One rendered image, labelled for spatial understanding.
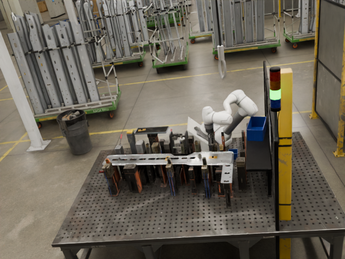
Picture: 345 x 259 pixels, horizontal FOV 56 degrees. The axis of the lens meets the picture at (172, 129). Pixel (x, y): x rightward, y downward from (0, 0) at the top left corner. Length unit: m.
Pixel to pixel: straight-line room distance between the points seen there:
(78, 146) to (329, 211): 4.21
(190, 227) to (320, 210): 1.12
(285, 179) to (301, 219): 0.45
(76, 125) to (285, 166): 3.91
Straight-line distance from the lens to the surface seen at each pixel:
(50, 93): 7.64
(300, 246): 3.77
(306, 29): 10.58
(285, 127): 2.48
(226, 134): 3.76
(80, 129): 5.80
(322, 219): 3.05
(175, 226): 3.01
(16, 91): 6.41
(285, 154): 2.60
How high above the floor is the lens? 2.77
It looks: 27 degrees down
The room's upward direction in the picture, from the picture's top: 10 degrees counter-clockwise
